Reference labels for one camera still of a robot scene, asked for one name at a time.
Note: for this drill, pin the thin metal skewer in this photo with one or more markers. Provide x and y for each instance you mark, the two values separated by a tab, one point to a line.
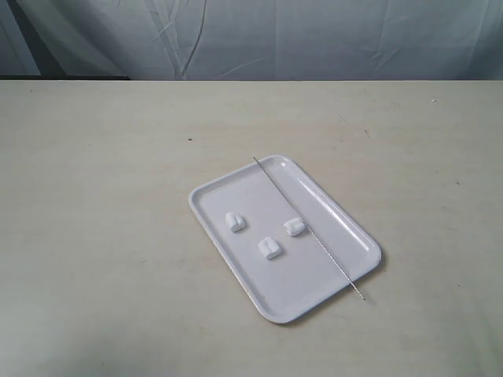
308	227

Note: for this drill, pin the white marshmallow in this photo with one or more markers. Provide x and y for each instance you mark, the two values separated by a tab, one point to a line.
269	248
234	221
294	226

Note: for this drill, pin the white rectangular plastic tray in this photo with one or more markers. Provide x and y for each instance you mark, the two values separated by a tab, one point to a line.
286	287

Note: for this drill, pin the white backdrop curtain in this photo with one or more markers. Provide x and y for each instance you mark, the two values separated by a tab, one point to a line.
252	40

